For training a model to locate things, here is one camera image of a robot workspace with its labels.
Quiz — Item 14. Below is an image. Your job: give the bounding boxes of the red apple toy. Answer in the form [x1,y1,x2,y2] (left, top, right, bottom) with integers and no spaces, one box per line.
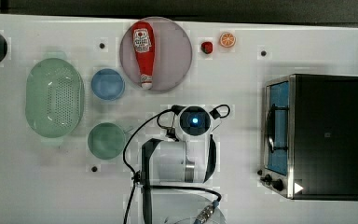
[200,41,213,54]

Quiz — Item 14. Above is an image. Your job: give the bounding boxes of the green colander basket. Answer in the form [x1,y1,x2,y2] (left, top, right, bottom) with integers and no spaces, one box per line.
[25,51,85,147]

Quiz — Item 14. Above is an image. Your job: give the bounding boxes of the black toaster oven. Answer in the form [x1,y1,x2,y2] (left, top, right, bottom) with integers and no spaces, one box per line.
[257,74,358,202]

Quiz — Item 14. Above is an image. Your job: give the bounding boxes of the blue bowl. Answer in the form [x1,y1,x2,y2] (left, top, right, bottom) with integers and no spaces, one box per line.
[91,68,125,101]

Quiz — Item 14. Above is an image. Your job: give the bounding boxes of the grey round plate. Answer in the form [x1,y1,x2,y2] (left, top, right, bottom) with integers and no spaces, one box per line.
[119,17,192,91]

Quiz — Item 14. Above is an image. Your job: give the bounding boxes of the red ketchup bottle toy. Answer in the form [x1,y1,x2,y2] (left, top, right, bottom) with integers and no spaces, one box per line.
[131,21,156,90]

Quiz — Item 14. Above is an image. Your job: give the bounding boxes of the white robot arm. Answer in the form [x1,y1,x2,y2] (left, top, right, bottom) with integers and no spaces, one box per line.
[140,105,223,224]

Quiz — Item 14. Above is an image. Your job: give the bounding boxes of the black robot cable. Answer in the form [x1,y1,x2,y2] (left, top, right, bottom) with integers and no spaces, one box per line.
[122,104,231,224]

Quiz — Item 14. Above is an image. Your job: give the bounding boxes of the orange slice toy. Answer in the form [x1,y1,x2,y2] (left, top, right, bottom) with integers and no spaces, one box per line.
[219,32,236,48]

